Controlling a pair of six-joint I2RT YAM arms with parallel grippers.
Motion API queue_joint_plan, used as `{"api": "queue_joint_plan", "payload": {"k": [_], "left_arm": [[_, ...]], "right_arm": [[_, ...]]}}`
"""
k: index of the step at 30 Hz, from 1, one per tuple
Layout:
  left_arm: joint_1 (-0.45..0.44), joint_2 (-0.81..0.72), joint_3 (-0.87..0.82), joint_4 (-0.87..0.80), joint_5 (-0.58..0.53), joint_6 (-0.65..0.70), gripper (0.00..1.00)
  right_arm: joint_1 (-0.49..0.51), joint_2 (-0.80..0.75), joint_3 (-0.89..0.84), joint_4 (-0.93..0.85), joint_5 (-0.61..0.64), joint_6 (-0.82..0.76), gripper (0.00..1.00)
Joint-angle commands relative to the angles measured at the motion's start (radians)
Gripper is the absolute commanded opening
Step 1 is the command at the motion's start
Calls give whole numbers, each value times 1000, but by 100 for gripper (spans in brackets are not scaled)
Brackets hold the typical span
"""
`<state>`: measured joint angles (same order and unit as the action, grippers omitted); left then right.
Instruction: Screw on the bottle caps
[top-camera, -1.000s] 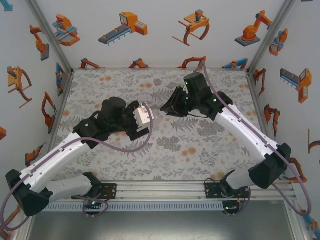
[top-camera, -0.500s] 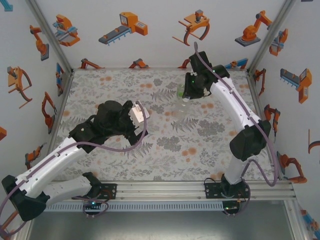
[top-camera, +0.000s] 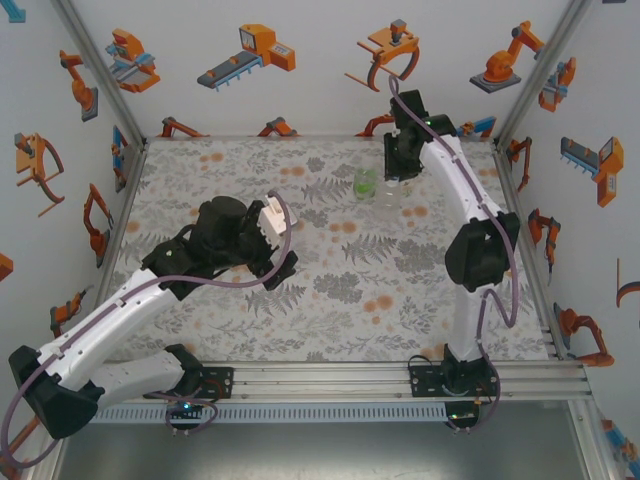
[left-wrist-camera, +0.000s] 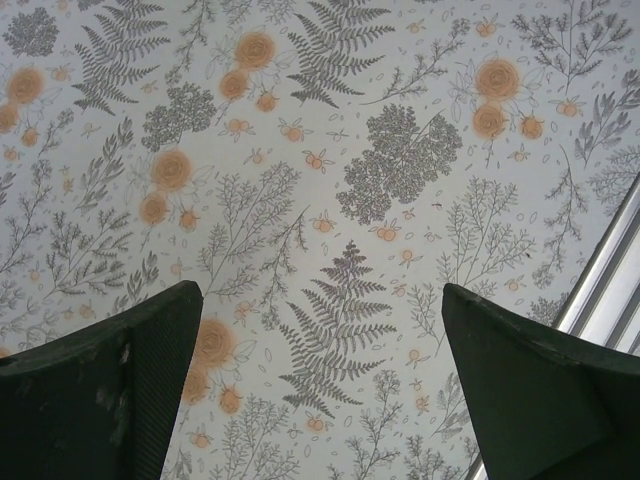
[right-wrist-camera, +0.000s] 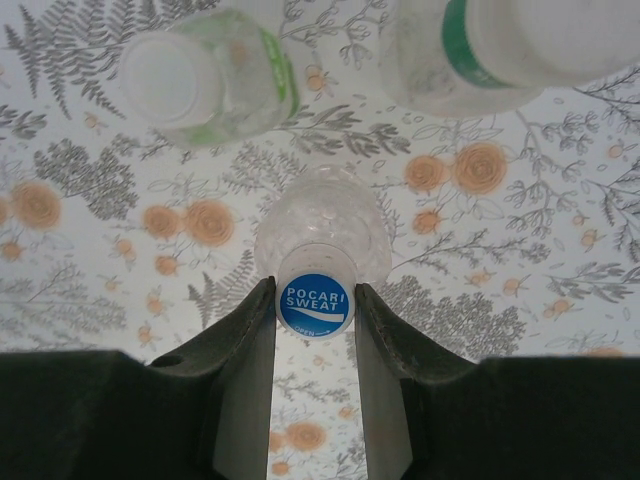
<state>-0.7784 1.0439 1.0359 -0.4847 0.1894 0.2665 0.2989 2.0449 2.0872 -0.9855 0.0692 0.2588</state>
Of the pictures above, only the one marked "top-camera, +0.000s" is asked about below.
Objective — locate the green transparent cup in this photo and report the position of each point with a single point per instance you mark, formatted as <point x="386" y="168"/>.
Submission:
<point x="365" y="186"/>

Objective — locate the clear unlabelled plastic bottle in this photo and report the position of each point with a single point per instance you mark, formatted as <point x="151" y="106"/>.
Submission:
<point x="392" y="197"/>

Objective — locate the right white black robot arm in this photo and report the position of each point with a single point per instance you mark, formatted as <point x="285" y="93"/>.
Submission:
<point x="452" y="170"/>

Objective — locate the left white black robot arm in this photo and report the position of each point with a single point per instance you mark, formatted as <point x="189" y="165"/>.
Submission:
<point x="100" y="320"/>

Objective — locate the floral patterned tablecloth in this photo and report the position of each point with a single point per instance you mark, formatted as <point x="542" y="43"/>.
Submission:
<point x="325" y="310"/>

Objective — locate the small circuit board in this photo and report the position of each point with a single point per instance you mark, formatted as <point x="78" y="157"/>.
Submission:
<point x="185" y="406"/>
<point x="462" y="415"/>

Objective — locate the grey metal base panel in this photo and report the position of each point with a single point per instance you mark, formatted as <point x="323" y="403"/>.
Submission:
<point x="320" y="455"/>

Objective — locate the aluminium frame side rail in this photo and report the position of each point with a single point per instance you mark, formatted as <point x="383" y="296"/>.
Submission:
<point x="512" y="200"/>
<point x="129" y="190"/>

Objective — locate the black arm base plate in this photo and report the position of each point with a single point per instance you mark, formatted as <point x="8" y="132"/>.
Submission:
<point x="420" y="382"/>
<point x="225" y="382"/>

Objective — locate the aluminium frame post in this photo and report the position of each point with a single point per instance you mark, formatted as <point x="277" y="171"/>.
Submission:
<point x="536" y="75"/>
<point x="592" y="450"/>
<point x="104" y="75"/>
<point x="45" y="467"/>

